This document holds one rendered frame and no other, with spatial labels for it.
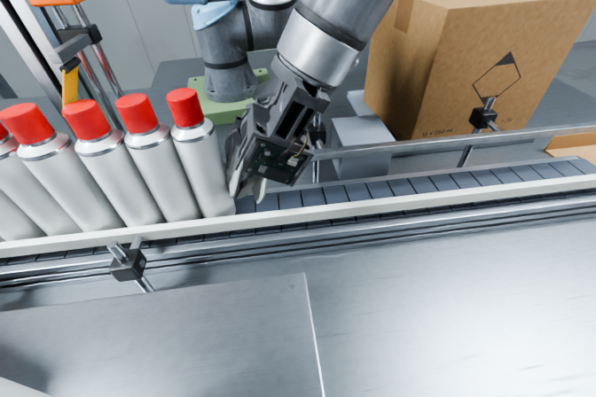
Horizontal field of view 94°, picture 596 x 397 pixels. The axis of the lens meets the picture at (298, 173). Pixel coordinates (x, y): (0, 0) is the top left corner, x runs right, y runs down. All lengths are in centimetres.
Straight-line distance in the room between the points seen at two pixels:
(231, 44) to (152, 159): 46
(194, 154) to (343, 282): 27
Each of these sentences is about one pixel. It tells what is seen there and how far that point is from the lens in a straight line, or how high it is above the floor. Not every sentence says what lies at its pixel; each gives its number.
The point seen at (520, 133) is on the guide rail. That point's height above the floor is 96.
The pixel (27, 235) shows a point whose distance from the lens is 54.
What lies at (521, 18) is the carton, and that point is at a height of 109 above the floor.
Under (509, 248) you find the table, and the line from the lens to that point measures 56.
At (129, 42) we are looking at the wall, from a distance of 294.
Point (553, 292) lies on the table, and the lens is 55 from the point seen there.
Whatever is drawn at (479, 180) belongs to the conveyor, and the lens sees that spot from 58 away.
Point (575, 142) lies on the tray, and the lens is 87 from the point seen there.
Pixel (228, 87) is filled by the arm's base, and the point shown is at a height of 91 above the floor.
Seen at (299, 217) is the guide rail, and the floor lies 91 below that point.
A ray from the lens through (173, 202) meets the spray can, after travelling 41.
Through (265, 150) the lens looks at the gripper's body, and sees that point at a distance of 29.
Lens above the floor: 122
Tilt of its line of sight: 41 degrees down
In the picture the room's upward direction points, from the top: 2 degrees counter-clockwise
